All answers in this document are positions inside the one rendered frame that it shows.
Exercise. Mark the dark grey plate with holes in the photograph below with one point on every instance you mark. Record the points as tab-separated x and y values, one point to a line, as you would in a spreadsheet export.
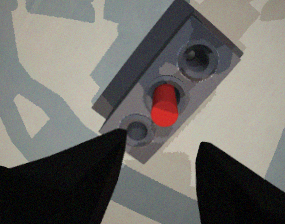
193	82

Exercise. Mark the dark red peg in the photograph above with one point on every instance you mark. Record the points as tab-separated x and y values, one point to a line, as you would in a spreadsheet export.
165	106

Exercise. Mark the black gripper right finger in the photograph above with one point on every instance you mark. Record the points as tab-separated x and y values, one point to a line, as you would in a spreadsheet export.
229	193

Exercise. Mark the grey base plate with two pins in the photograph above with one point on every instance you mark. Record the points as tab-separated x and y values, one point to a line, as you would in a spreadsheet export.
162	29

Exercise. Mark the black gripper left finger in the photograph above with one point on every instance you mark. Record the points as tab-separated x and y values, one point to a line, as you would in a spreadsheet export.
73	186

